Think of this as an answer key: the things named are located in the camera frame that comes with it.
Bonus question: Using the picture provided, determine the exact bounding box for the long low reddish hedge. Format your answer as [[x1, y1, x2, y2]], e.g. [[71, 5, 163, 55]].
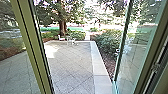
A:
[[0, 29, 86, 62]]

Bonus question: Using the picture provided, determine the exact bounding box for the dark tree trunk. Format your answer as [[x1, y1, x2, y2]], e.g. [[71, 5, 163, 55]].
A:
[[58, 0, 68, 37]]

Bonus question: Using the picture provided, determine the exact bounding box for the green framed glass door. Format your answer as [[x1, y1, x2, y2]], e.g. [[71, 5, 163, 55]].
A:
[[112, 0, 168, 94]]

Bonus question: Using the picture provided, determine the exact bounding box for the green hedge bush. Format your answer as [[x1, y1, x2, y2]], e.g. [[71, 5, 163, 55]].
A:
[[92, 29, 125, 58]]

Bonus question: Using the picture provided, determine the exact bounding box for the grey outdoor metal chair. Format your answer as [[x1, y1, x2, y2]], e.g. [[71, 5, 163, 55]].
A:
[[66, 35, 78, 47]]

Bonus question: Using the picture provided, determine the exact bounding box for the green door jamb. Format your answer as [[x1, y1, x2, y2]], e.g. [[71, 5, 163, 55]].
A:
[[133, 9, 168, 94]]

